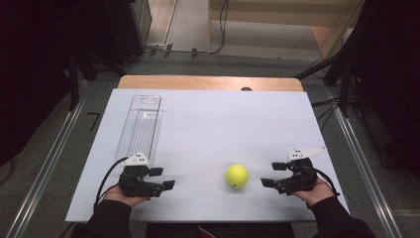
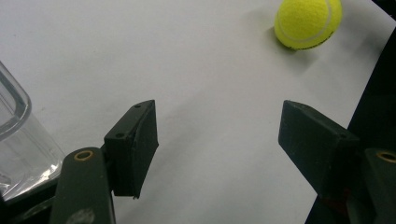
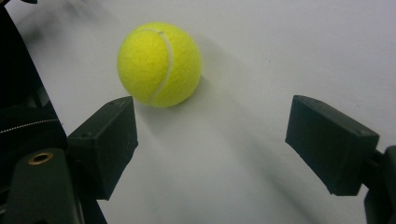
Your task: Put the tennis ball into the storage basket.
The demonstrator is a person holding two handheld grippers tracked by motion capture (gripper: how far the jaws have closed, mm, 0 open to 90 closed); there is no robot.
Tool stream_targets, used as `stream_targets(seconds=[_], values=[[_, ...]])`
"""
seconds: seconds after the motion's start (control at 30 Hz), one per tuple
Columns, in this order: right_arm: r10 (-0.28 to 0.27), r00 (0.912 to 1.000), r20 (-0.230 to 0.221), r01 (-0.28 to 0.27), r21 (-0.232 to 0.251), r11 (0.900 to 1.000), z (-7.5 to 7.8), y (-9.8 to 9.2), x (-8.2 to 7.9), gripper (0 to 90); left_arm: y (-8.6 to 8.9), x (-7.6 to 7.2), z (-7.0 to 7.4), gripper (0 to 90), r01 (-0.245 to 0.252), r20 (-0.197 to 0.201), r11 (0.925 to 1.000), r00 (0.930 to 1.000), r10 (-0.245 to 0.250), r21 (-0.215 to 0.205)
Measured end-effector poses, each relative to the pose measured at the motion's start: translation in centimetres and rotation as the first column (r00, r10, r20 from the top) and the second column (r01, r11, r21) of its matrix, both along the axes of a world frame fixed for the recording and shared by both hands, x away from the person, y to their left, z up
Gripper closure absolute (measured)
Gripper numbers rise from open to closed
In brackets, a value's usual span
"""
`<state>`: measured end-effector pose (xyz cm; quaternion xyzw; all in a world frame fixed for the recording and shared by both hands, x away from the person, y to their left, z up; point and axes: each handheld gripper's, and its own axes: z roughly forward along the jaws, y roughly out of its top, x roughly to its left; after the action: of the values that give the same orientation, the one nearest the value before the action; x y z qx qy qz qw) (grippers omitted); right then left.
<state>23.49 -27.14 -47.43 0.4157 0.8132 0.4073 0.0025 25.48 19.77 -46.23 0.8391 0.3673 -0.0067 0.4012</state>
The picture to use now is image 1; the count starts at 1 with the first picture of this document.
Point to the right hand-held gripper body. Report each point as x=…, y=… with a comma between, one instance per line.
x=300, y=177

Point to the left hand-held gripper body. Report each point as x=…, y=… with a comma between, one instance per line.
x=135, y=185

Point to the yellow tennis ball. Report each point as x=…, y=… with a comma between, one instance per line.
x=237, y=176

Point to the clear plastic container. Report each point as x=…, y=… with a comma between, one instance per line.
x=140, y=127

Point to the person's left hand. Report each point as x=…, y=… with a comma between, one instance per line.
x=122, y=197

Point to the person's right hand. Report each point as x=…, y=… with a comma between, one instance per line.
x=315, y=194

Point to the white board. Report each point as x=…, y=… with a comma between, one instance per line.
x=211, y=132

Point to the wooden table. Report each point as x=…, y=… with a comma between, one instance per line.
x=204, y=82

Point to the black stand leg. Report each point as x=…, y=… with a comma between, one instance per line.
x=315, y=67

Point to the black curtain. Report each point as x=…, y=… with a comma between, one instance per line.
x=386, y=82
x=29, y=72

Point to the black cabinet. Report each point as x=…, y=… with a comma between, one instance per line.
x=127, y=29

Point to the light wooden furniture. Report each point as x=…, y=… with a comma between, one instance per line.
x=280, y=16

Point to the metal floor rail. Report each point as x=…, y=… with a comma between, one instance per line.
x=46, y=168
x=366, y=168

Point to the black stand post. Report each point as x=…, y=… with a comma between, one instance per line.
x=73, y=82

